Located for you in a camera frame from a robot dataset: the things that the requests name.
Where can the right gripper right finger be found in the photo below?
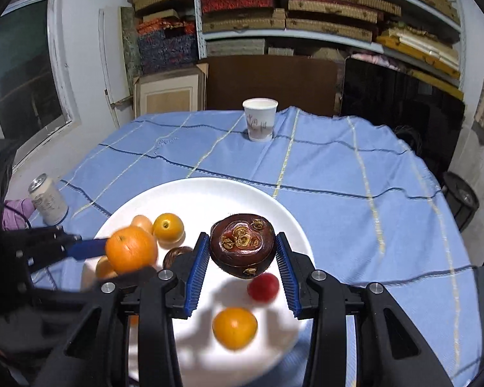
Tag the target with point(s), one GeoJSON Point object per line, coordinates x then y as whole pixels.
{"type": "Point", "coordinates": [299, 278]}

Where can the blue checked tablecloth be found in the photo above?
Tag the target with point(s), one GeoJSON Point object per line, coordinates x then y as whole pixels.
{"type": "Point", "coordinates": [352, 194]}

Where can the white metal storage shelf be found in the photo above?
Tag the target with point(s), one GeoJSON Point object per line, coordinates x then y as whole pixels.
{"type": "Point", "coordinates": [420, 34]}

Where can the small red cherry tomato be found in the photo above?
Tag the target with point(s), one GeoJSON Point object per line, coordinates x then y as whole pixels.
{"type": "Point", "coordinates": [264, 288]}

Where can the pale peach round fruit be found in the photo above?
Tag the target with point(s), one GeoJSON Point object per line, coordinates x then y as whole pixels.
{"type": "Point", "coordinates": [142, 222]}

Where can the brown cardboard panel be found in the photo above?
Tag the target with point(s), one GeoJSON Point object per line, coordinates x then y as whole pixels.
{"type": "Point", "coordinates": [292, 81]}

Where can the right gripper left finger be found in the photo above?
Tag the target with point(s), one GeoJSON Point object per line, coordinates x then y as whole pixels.
{"type": "Point", "coordinates": [189, 270]}

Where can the yellow orange round fruit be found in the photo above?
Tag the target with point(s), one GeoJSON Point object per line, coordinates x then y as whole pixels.
{"type": "Point", "coordinates": [235, 328]}

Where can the large orange tangerine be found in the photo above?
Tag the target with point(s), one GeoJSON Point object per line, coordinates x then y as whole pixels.
{"type": "Point", "coordinates": [130, 249]}

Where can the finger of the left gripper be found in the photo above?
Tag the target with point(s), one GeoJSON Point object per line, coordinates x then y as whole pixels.
{"type": "Point", "coordinates": [126, 280]}
{"type": "Point", "coordinates": [81, 249]}

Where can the dark brown mangosteen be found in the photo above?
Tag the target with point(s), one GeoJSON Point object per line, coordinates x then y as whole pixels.
{"type": "Point", "coordinates": [243, 245]}

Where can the black chair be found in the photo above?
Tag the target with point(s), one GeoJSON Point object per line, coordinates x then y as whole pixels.
{"type": "Point", "coordinates": [425, 117]}

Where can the white paper cup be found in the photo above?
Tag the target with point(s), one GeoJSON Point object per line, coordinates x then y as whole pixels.
{"type": "Point", "coordinates": [260, 116]}

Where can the framed picture leaning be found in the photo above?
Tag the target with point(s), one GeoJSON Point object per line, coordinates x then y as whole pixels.
{"type": "Point", "coordinates": [179, 90]}

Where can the dark glass window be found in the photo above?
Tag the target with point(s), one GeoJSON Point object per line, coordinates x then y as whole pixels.
{"type": "Point", "coordinates": [36, 98]}

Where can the small dark chestnut fruit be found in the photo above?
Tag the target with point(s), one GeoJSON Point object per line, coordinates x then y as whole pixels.
{"type": "Point", "coordinates": [172, 254]}

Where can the yellow orange kumquat fruit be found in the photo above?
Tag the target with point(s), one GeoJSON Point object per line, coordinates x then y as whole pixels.
{"type": "Point", "coordinates": [168, 228]}

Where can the white beverage can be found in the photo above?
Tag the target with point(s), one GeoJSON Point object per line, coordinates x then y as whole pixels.
{"type": "Point", "coordinates": [47, 199]}

